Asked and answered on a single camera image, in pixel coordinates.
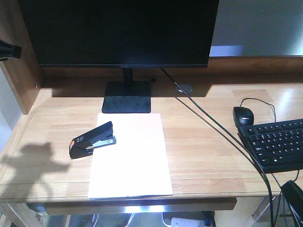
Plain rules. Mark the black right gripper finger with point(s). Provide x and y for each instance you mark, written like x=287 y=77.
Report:
x=294 y=197

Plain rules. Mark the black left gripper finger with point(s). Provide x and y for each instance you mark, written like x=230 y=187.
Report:
x=9 y=51

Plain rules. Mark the black orange stapler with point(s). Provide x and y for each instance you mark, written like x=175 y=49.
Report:
x=85 y=144

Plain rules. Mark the white paper sheet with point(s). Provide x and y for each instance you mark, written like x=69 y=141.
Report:
x=137 y=164

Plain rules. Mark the black keyboard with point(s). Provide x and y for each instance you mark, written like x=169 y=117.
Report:
x=277 y=146

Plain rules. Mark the black computer monitor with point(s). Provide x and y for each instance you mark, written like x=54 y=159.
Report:
x=124 y=34

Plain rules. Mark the black computer mouse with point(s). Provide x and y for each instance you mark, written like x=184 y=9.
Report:
x=243 y=116

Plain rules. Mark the white power strip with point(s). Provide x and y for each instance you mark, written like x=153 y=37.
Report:
x=187 y=219

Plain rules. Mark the grey desk cable grommet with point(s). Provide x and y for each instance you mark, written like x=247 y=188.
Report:
x=184 y=87

